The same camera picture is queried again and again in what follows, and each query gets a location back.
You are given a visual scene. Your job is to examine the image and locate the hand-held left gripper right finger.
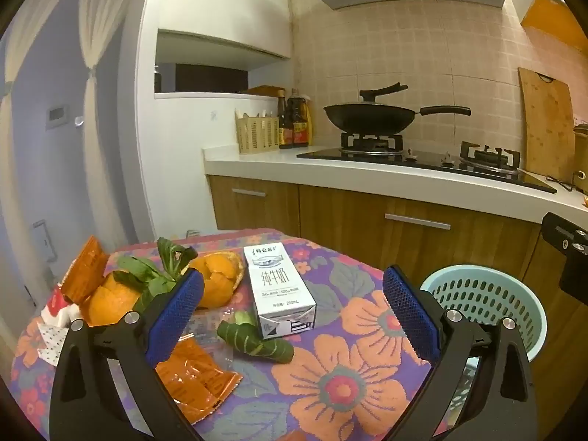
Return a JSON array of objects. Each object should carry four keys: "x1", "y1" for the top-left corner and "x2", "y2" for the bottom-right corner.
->
[{"x1": 383, "y1": 265, "x2": 537, "y2": 441}]

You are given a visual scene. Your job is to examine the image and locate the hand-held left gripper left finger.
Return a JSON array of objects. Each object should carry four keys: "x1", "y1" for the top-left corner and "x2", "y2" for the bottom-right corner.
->
[{"x1": 48, "y1": 269, "x2": 206, "y2": 441}]

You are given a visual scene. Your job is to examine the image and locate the light blue plastic basket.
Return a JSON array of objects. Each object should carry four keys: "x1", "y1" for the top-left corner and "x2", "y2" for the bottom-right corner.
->
[{"x1": 420, "y1": 264, "x2": 548, "y2": 428}]

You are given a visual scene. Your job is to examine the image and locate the green bok choy leaf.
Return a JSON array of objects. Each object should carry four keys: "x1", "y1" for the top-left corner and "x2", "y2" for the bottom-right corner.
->
[
  {"x1": 217, "y1": 311, "x2": 295, "y2": 365},
  {"x1": 112, "y1": 237, "x2": 199, "y2": 315}
]

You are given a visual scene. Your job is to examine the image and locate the orange peel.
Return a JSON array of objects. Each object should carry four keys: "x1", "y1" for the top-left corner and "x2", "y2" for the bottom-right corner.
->
[
  {"x1": 86, "y1": 271, "x2": 152, "y2": 328},
  {"x1": 190, "y1": 252, "x2": 245, "y2": 310}
]

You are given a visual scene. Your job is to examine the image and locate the floral tablecloth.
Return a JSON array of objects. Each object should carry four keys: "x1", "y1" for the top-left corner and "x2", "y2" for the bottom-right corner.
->
[{"x1": 9, "y1": 227, "x2": 460, "y2": 441}]

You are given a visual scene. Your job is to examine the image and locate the white milk carton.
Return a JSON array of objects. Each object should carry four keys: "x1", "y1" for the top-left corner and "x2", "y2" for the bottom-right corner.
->
[{"x1": 243, "y1": 244, "x2": 318, "y2": 341}]

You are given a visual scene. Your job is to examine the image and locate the wooden kitchen cabinet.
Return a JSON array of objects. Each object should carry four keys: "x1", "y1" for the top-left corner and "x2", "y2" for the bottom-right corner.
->
[{"x1": 206, "y1": 175, "x2": 588, "y2": 423}]

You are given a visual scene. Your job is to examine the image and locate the red and white wrapper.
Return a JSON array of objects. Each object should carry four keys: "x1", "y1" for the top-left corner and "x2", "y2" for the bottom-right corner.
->
[{"x1": 39, "y1": 284, "x2": 86, "y2": 366}]

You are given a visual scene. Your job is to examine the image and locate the wooden cutting board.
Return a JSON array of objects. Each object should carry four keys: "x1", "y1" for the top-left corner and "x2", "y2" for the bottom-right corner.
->
[{"x1": 517, "y1": 67, "x2": 578, "y2": 185}]

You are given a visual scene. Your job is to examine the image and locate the black gas stove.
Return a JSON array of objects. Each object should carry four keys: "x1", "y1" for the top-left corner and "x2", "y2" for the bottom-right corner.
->
[{"x1": 296, "y1": 132, "x2": 558, "y2": 194}]

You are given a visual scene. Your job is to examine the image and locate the beige utensil basket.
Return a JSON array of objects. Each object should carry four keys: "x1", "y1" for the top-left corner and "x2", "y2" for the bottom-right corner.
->
[{"x1": 234, "y1": 109, "x2": 281, "y2": 155}]

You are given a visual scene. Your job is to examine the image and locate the black wok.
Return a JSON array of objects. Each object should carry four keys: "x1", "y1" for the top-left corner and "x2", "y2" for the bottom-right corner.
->
[{"x1": 323, "y1": 83, "x2": 472, "y2": 135}]

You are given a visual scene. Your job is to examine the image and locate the wide dark sauce bottle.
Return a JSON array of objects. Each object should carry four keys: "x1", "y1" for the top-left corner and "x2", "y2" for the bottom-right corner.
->
[{"x1": 287, "y1": 87, "x2": 312, "y2": 148}]

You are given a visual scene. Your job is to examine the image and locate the wooden box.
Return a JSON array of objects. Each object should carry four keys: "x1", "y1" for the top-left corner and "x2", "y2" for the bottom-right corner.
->
[{"x1": 239, "y1": 85, "x2": 286, "y2": 97}]

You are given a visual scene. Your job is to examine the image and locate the white curtain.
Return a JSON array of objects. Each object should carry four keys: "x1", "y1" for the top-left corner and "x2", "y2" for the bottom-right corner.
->
[{"x1": 76, "y1": 0, "x2": 136, "y2": 244}]

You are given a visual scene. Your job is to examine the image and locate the black cable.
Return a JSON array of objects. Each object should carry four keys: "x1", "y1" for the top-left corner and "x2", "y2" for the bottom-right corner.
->
[{"x1": 544, "y1": 175, "x2": 576, "y2": 192}]

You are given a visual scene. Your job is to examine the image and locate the long metal cabinet handle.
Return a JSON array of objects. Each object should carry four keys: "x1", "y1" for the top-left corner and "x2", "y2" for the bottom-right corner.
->
[{"x1": 384, "y1": 213, "x2": 452, "y2": 231}]

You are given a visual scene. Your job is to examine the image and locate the wall outlet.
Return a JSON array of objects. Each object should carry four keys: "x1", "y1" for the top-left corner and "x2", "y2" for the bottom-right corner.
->
[{"x1": 31, "y1": 219, "x2": 58, "y2": 263}]

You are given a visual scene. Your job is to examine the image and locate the wall switch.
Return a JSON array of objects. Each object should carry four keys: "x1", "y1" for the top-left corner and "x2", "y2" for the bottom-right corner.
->
[{"x1": 45, "y1": 106, "x2": 69, "y2": 129}]

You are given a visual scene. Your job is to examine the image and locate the orange wall cabinet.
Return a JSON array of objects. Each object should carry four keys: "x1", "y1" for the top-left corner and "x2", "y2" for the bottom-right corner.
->
[{"x1": 519, "y1": 0, "x2": 588, "y2": 58}]

